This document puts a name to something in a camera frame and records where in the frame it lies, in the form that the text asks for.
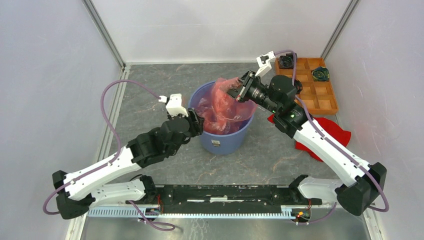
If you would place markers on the red cloth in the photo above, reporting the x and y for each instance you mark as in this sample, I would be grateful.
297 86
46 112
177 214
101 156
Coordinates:
333 129

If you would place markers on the slotted cable duct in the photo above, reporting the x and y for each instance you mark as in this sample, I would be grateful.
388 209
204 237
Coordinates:
152 212

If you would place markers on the black bag roll top left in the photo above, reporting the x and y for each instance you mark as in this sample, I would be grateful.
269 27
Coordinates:
286 61

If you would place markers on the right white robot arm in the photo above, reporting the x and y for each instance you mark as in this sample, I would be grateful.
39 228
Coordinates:
360 185

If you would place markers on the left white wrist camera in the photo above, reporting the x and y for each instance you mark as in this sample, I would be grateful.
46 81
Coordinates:
174 105

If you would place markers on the red translucent trash bag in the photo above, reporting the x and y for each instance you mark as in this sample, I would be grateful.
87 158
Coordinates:
222 114

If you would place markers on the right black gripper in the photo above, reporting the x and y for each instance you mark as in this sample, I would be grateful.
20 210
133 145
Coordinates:
248 79

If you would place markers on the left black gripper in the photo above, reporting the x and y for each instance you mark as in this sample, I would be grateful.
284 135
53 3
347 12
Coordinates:
197 126

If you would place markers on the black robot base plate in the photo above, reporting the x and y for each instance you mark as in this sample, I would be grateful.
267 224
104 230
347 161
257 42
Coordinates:
225 199

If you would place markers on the orange compartment tray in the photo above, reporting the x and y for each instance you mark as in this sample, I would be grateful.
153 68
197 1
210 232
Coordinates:
318 96

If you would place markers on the dark green bag roll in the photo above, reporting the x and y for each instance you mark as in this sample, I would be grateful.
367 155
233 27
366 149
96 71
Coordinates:
320 74

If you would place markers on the blue plastic trash bin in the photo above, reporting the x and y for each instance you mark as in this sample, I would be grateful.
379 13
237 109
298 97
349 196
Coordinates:
215 143

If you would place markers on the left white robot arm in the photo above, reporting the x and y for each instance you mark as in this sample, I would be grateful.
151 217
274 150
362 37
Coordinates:
80 191

